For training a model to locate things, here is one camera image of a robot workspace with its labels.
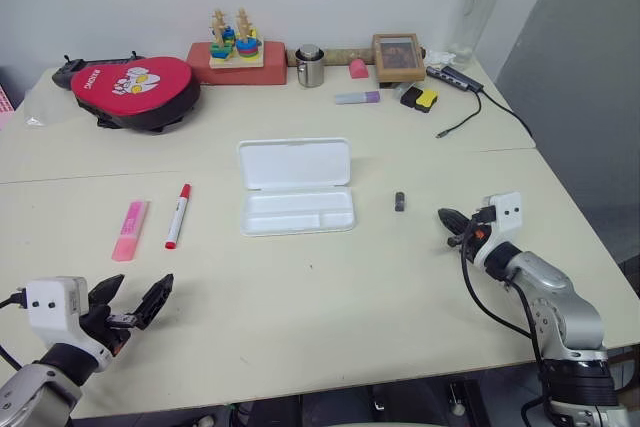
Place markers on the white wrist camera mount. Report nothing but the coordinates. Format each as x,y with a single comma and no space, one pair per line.
50,304
505,212

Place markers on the grey purple glue stick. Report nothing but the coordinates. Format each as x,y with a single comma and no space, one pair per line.
357,97

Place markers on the red rectangular block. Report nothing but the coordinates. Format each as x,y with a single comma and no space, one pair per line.
270,67

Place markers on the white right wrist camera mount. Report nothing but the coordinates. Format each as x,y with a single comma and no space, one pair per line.
505,212

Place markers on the stainless steel mug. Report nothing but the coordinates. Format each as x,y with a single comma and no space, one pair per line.
310,69

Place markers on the wooden colourful stacking toy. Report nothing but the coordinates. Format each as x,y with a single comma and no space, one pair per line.
237,49

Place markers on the pink box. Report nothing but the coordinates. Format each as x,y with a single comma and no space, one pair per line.
5,107

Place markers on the pink highlighter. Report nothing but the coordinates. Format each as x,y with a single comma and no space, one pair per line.
131,232

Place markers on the wooden photo frame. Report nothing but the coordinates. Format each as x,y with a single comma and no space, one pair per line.
399,58

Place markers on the yellow black board eraser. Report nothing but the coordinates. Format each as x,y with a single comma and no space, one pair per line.
421,99

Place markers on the red white marker pen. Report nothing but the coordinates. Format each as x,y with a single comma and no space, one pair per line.
177,217

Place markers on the small pink eraser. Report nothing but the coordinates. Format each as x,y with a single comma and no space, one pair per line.
358,70

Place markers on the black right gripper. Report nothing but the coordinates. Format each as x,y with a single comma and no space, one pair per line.
472,237

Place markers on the white plastic case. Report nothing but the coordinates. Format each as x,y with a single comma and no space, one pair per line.
295,197

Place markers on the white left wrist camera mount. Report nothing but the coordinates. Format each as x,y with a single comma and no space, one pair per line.
50,304

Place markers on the clear plastic bag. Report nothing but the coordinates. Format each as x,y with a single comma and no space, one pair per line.
45,104

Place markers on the grey usb hub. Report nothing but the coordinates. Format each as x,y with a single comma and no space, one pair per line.
452,77

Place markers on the white crumpled tissue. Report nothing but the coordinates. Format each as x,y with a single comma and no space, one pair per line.
440,58

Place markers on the clear bottle green lid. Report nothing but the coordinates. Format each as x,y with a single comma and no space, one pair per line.
477,17

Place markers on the red black cartoon pouch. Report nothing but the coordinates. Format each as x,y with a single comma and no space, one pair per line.
132,89

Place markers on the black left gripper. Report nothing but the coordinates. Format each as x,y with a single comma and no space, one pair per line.
100,322

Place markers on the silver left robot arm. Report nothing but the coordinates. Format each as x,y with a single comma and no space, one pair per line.
30,392

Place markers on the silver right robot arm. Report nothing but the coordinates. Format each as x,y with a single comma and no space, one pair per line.
565,307

